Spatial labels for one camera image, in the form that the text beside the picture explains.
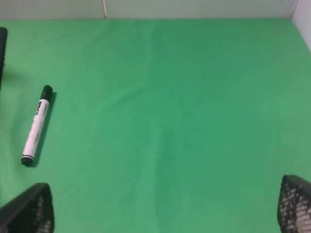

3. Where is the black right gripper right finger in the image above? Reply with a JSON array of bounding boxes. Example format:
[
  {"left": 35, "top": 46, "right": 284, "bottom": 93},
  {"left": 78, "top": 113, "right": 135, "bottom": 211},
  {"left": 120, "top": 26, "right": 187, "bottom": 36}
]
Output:
[{"left": 277, "top": 175, "right": 311, "bottom": 233}]

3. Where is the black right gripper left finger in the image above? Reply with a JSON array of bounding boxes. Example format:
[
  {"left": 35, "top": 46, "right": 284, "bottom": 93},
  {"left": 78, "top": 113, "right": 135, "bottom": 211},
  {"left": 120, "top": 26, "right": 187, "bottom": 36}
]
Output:
[{"left": 0, "top": 183, "right": 55, "bottom": 233}]

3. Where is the white black marker pen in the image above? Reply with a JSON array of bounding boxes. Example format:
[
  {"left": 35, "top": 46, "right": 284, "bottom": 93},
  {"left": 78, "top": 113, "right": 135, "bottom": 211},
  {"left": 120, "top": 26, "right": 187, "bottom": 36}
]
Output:
[{"left": 21, "top": 85, "right": 53, "bottom": 166}]

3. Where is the black green mouse pad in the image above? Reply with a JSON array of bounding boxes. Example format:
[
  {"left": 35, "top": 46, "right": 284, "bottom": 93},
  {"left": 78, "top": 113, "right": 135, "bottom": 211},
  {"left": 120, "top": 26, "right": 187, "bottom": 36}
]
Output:
[{"left": 0, "top": 27, "right": 8, "bottom": 83}]

